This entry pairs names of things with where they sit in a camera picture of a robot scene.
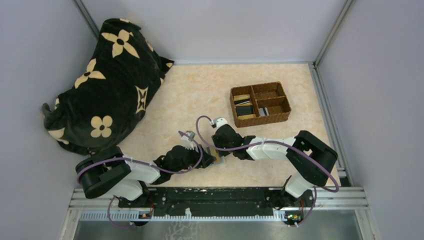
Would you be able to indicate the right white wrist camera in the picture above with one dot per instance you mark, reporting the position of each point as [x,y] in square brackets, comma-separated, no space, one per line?
[218,122]

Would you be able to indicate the aluminium frame rail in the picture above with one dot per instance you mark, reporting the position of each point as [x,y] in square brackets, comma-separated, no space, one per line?
[343,169]

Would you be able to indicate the black floral blanket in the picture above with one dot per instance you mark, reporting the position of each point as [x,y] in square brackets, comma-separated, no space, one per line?
[111,97]

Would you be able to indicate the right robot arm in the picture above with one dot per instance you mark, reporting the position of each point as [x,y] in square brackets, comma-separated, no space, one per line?
[312,158]

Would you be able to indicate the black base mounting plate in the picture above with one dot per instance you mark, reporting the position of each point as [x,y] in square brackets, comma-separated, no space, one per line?
[217,202]

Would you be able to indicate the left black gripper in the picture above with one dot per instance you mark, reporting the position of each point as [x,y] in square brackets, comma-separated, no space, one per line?
[201,156]

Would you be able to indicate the cards in basket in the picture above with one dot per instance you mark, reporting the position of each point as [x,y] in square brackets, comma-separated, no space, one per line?
[244,107]

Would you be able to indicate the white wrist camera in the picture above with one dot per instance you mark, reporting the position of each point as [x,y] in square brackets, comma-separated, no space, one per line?
[187,140]
[218,122]

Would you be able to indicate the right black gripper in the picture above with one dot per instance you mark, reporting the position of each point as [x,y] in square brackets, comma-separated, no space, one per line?
[218,144]

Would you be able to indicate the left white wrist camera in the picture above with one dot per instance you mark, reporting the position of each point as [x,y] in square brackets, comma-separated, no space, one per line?
[187,140]

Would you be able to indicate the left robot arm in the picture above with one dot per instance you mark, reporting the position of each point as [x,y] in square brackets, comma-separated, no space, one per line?
[111,172]

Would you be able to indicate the brown woven divided basket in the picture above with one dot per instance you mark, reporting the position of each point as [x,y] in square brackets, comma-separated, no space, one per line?
[269,95]

